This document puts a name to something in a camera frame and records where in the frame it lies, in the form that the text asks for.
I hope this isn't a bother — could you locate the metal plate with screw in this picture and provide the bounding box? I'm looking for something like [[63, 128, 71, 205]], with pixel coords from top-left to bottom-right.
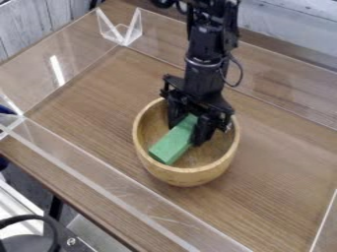
[[58, 226, 97, 252]]

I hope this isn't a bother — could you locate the clear acrylic front wall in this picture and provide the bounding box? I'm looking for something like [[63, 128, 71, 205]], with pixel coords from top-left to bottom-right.
[[0, 114, 253, 252]]

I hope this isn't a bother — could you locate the brown wooden bowl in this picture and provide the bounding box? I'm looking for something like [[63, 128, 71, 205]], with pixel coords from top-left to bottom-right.
[[131, 98, 241, 187]]

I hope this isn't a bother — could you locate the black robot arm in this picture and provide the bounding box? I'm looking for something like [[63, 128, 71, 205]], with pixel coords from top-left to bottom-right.
[[150, 0, 241, 146]]

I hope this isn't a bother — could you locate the black cable loop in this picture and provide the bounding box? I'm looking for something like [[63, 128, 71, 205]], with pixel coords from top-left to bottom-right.
[[0, 215, 63, 252]]

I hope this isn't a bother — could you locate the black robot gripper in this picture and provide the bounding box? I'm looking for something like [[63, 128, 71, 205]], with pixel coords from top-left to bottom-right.
[[159, 57, 236, 148]]

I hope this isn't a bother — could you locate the green rectangular block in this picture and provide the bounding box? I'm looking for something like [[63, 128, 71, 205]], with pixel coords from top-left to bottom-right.
[[149, 114, 198, 165]]

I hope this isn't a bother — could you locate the black table leg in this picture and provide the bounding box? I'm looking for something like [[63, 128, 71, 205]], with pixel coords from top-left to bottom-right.
[[48, 196, 63, 221]]

